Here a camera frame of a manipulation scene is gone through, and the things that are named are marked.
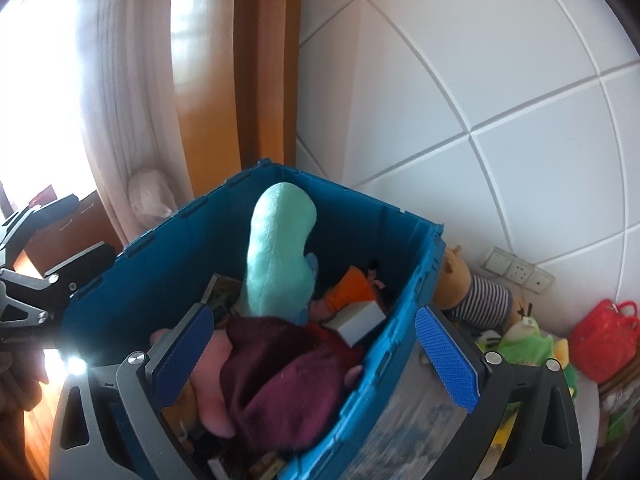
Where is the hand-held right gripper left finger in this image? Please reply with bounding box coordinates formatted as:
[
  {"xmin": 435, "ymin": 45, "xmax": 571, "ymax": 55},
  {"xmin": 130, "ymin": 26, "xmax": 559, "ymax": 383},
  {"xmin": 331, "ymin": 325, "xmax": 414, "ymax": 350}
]
[{"xmin": 49, "ymin": 304, "xmax": 217, "ymax": 480}]

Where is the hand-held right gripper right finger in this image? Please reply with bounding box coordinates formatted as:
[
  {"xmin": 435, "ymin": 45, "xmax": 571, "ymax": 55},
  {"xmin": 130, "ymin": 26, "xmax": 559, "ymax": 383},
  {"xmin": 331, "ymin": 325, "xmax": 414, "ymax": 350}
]
[{"xmin": 415, "ymin": 304, "xmax": 584, "ymax": 480}]

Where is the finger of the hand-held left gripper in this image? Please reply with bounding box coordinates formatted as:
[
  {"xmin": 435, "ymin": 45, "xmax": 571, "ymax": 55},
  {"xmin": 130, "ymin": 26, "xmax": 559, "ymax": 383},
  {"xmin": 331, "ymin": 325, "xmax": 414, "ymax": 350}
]
[
  {"xmin": 44, "ymin": 241, "xmax": 121, "ymax": 302},
  {"xmin": 0, "ymin": 192, "xmax": 81, "ymax": 267}
]

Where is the blue plastic crate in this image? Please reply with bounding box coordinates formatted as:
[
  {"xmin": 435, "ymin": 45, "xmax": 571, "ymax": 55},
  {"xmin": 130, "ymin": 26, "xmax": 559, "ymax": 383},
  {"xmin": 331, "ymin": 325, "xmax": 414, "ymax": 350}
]
[{"xmin": 60, "ymin": 159, "xmax": 446, "ymax": 480}]

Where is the maroon fleece cloth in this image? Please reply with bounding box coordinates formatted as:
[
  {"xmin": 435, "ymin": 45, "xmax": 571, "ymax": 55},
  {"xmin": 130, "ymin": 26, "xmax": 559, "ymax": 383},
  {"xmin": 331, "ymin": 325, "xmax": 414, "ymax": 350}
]
[{"xmin": 220, "ymin": 315, "xmax": 364, "ymax": 454}]

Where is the teal plush cushion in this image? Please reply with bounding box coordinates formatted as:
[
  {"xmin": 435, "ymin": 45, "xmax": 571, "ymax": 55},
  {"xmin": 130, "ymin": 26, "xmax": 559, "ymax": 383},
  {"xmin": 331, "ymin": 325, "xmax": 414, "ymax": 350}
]
[{"xmin": 234, "ymin": 181, "xmax": 319, "ymax": 319}]

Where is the white round desktop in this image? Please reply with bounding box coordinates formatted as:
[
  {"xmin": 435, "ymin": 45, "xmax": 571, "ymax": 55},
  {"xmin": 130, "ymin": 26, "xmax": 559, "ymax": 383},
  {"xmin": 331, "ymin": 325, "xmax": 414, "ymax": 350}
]
[{"xmin": 369, "ymin": 319, "xmax": 602, "ymax": 480}]

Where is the pink plush toy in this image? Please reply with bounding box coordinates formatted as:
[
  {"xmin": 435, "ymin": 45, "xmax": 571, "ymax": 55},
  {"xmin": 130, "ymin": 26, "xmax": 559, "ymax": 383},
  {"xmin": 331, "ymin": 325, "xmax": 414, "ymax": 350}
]
[{"xmin": 149, "ymin": 326, "xmax": 242, "ymax": 439}]

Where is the wooden cabinet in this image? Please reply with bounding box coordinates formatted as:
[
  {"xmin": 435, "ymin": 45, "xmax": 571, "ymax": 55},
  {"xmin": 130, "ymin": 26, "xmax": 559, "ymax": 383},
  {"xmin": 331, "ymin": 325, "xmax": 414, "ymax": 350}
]
[{"xmin": 10, "ymin": 186, "xmax": 122, "ymax": 282}]

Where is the striped shirt bear plush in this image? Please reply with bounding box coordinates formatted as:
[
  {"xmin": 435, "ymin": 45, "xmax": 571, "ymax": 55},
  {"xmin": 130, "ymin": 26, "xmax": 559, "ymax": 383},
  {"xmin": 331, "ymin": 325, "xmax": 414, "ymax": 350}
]
[{"xmin": 432, "ymin": 244, "xmax": 516, "ymax": 332}]

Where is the picture book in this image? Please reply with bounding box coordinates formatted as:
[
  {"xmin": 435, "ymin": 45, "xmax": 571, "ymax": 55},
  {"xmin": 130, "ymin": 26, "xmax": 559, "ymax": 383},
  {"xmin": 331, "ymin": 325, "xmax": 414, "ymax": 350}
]
[{"xmin": 202, "ymin": 273, "xmax": 244, "ymax": 322}]

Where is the green cabbage plush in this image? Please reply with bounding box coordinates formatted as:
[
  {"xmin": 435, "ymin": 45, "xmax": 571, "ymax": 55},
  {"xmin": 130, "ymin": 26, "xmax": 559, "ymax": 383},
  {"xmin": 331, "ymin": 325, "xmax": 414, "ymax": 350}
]
[{"xmin": 479, "ymin": 304, "xmax": 559, "ymax": 369}]

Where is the pale cloth bundle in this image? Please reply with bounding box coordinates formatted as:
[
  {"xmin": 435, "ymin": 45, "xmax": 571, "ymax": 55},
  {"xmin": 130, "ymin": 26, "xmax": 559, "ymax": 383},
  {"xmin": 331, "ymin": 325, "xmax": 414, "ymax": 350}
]
[{"xmin": 127, "ymin": 168, "xmax": 179, "ymax": 219}]

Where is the white box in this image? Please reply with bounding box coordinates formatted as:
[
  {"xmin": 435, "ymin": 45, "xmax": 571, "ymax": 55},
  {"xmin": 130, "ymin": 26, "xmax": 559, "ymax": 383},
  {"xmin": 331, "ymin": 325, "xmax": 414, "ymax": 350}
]
[{"xmin": 321, "ymin": 299, "xmax": 387, "ymax": 347}]

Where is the green orange plush toy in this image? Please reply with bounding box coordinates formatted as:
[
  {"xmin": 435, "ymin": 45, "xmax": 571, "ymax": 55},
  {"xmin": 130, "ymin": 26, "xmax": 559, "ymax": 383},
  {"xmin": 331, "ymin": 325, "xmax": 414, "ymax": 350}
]
[{"xmin": 552, "ymin": 337, "xmax": 581, "ymax": 402}]

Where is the white sheer curtain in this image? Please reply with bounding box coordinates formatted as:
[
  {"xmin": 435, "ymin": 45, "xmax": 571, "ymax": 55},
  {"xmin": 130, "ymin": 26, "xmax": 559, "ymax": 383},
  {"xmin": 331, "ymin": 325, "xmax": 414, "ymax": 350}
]
[{"xmin": 74, "ymin": 0, "xmax": 197, "ymax": 242}]

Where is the red toy handbag case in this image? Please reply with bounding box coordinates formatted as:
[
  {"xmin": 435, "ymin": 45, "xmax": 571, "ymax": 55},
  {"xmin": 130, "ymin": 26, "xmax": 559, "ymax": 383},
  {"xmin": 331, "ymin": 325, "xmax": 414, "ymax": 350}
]
[{"xmin": 569, "ymin": 298, "xmax": 640, "ymax": 384}]

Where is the blue plush toy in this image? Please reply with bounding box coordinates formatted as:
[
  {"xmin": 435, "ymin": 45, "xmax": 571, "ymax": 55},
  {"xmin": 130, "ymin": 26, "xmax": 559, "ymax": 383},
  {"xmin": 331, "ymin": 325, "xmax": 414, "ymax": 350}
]
[{"xmin": 300, "ymin": 252, "xmax": 322, "ymax": 322}]

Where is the cluttered wooden shelf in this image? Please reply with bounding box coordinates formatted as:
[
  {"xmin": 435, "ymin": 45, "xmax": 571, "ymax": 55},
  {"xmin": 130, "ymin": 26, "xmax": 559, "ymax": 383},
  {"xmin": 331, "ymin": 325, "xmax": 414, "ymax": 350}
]
[{"xmin": 597, "ymin": 369, "xmax": 640, "ymax": 463}]

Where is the white wall light switch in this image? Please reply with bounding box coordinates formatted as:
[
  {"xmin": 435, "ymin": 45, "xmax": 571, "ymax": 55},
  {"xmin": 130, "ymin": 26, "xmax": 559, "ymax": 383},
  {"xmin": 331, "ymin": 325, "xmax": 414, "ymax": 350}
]
[{"xmin": 483, "ymin": 247, "xmax": 514, "ymax": 276}]

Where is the white wall power socket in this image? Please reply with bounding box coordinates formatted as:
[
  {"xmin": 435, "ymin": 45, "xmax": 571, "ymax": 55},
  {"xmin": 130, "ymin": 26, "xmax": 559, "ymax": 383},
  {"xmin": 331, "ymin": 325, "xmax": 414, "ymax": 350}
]
[{"xmin": 506, "ymin": 256, "xmax": 537, "ymax": 287}]

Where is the wooden door frame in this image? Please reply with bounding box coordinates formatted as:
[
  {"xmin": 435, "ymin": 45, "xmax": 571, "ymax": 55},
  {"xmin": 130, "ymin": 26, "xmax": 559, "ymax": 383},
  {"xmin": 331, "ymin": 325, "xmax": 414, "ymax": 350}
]
[{"xmin": 169, "ymin": 0, "xmax": 304, "ymax": 202}]

